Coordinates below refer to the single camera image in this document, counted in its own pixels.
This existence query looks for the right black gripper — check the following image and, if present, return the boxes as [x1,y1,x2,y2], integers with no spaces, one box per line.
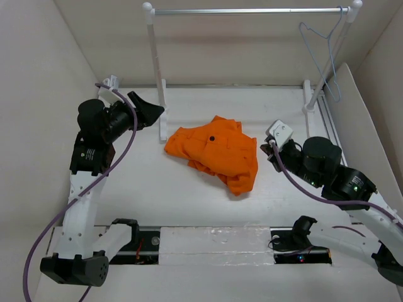
[260,140,323,187]

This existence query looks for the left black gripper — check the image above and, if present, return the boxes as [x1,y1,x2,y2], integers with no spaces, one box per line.
[103,91,163,142]

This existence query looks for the orange trousers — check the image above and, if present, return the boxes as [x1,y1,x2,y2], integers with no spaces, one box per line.
[164,116,258,196]

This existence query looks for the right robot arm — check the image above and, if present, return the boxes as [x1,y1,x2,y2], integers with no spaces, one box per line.
[260,136,402,286]

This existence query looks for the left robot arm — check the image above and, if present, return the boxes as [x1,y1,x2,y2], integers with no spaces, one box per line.
[40,91,164,287]

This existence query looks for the white clothes rack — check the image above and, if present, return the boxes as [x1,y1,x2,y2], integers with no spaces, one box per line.
[142,1,363,137]

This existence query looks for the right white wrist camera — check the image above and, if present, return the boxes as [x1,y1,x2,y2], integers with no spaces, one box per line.
[265,120,293,150]

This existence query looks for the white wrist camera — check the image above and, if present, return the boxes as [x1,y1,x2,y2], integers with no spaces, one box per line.
[96,75,122,105]
[265,120,293,150]

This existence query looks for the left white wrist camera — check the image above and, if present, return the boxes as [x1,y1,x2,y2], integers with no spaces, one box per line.
[96,75,122,105]

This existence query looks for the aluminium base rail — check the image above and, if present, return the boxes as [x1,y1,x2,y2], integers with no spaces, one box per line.
[111,226,332,266]

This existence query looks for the blue wire hanger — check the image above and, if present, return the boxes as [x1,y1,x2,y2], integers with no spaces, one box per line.
[298,6,344,91]

